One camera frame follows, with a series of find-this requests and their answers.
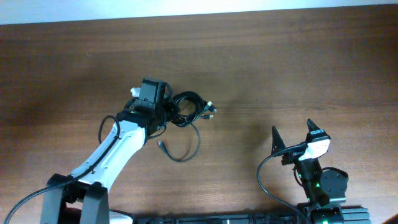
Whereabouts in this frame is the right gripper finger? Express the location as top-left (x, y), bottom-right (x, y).
top-left (271, 126), bottom-right (286, 155)
top-left (307, 118), bottom-right (320, 132)

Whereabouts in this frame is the black thin usb cable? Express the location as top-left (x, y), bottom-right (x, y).
top-left (157, 114), bottom-right (215, 163)

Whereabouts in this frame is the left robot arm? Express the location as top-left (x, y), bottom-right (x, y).
top-left (40, 78), bottom-right (177, 224)

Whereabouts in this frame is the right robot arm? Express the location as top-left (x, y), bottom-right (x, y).
top-left (271, 119), bottom-right (348, 223)

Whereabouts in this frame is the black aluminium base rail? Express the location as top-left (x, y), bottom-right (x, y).
top-left (133, 207), bottom-right (372, 224)

